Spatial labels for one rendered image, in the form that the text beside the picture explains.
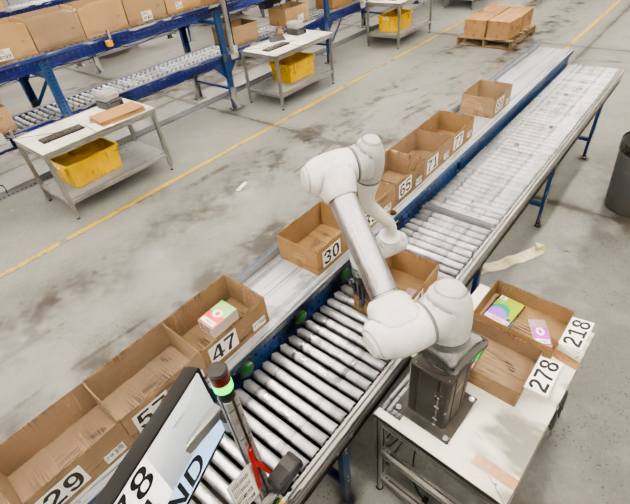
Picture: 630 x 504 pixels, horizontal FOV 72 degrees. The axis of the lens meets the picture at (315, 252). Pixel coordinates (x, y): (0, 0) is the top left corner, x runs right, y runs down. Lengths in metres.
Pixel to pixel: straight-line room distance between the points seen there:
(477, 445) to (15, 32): 5.71
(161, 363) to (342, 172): 1.24
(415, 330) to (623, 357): 2.25
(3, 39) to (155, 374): 4.57
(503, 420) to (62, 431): 1.82
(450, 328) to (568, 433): 1.65
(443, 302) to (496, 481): 0.77
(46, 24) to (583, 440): 6.19
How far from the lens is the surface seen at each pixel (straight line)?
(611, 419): 3.21
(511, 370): 2.23
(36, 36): 6.15
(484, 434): 2.04
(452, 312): 1.50
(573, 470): 2.96
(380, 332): 1.43
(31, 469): 2.18
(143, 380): 2.19
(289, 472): 1.57
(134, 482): 1.19
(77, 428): 2.18
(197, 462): 1.39
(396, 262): 2.57
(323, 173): 1.52
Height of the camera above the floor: 2.51
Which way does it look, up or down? 40 degrees down
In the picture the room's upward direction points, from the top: 7 degrees counter-clockwise
